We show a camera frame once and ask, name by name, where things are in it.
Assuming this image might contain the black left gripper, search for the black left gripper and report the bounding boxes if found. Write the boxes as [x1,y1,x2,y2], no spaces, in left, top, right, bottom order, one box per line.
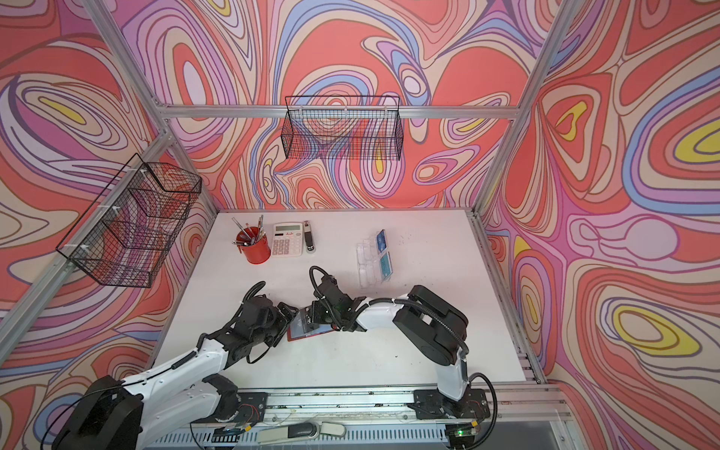
[252,302,303,349]

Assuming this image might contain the red leather card holder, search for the red leather card holder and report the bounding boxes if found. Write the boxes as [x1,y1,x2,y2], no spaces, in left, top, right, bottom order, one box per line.
[287,307,334,342]

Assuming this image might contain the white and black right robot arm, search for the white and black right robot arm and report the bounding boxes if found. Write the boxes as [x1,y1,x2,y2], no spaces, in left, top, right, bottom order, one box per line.
[306,265,498,422]

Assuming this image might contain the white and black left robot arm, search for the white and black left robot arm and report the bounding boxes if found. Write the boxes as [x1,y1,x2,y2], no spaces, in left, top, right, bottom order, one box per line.
[51,281,299,449]

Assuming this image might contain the clear plastic card tray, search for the clear plastic card tray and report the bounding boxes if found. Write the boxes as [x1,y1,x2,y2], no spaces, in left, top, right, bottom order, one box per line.
[355,231,390,289]

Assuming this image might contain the teal credit card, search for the teal credit card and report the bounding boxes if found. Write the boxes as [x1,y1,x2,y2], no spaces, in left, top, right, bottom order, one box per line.
[380,251,393,282]

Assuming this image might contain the blue VIP credit card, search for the blue VIP credit card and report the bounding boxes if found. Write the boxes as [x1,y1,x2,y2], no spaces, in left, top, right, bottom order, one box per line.
[375,230,387,254]

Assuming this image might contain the beige and black stapler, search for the beige and black stapler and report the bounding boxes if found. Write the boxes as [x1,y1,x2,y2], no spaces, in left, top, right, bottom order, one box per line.
[303,220,316,253]

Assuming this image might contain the red metal pen bucket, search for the red metal pen bucket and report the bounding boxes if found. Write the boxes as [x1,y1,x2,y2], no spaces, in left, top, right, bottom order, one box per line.
[235,226,271,266]

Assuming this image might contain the pink desk calculator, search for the pink desk calculator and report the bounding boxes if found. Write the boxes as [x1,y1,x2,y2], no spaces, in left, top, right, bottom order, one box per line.
[271,222,304,258]

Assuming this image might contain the grey pencil in bucket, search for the grey pencil in bucket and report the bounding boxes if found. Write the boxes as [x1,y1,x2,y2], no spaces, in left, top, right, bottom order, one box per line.
[231,217,252,239]

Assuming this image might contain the black wire basket on left wall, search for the black wire basket on left wall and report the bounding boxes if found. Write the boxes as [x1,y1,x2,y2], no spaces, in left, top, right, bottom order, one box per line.
[55,154,203,288]

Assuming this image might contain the black wire basket on wall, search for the black wire basket on wall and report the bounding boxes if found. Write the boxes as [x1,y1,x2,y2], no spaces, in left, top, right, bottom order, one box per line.
[55,154,203,288]
[280,95,404,161]

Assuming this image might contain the black wire basket on back wall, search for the black wire basket on back wall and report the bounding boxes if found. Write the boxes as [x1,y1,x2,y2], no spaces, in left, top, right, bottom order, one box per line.
[280,95,404,161]

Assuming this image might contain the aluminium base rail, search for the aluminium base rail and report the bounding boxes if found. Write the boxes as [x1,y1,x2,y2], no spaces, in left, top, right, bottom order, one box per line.
[144,382,585,449]

